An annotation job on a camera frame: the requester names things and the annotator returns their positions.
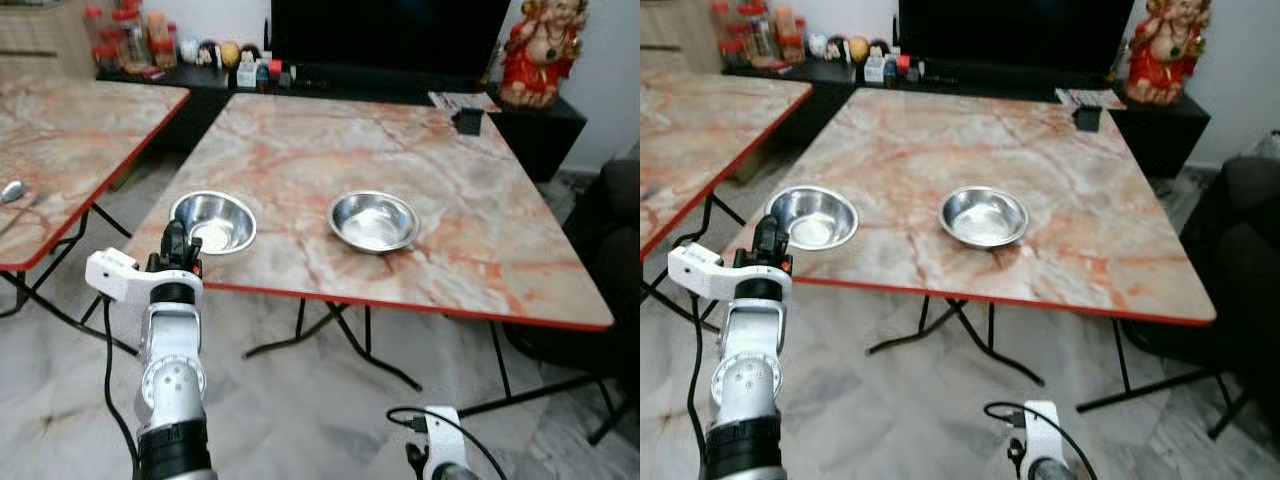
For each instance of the printed magazine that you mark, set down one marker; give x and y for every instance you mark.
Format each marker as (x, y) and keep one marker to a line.
(460, 100)
(1088, 97)

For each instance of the small red bottle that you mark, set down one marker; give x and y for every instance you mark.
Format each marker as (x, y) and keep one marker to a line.
(903, 66)
(275, 72)

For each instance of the yellow round ornament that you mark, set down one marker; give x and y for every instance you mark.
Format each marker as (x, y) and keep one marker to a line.
(230, 54)
(858, 50)

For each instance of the orange snack jar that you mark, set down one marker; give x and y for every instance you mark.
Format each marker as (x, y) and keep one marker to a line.
(790, 35)
(162, 40)

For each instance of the red laughing figure statue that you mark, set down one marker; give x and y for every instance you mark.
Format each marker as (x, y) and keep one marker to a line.
(1165, 50)
(540, 55)

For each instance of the white small figurine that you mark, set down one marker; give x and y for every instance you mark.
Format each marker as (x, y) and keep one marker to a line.
(817, 47)
(189, 53)

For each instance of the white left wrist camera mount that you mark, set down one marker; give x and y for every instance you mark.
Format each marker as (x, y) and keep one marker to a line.
(698, 268)
(115, 274)

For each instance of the dark sofa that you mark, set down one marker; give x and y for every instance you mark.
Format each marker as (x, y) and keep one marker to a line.
(1235, 250)

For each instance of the wooden cabinet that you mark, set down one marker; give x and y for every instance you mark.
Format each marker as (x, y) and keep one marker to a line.
(675, 35)
(45, 40)

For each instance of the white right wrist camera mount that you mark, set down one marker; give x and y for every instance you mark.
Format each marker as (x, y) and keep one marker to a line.
(444, 435)
(1041, 430)

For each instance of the small black box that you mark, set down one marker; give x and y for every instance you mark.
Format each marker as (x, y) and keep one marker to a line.
(467, 122)
(1088, 119)

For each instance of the steel bowl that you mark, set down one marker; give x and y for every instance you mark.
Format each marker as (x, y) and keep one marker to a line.
(984, 216)
(374, 222)
(222, 218)
(815, 215)

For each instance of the small white box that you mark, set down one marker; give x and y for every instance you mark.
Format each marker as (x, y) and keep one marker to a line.
(874, 71)
(246, 76)

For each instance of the small red lid jar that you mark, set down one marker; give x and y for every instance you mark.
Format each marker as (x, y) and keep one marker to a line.
(96, 32)
(721, 25)

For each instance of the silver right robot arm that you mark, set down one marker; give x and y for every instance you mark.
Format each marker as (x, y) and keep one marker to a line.
(1050, 472)
(458, 473)

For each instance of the metal spoon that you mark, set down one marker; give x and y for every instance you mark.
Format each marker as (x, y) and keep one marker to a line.
(12, 190)

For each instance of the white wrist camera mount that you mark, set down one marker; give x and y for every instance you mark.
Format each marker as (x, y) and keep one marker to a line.
(1041, 430)
(115, 274)
(444, 435)
(698, 268)

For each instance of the dark small figurine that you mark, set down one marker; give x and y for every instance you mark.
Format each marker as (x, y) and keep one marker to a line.
(211, 55)
(838, 49)

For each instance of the black television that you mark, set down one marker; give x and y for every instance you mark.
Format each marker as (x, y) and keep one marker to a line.
(390, 35)
(1015, 32)

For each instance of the large red lid jar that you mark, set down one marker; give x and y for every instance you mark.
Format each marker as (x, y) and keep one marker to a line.
(755, 35)
(130, 38)

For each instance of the black tv console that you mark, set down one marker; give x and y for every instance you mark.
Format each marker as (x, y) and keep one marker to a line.
(545, 135)
(1160, 135)

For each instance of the marble folding table red edge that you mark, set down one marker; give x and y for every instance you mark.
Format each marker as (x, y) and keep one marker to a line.
(700, 130)
(1000, 145)
(400, 150)
(70, 140)

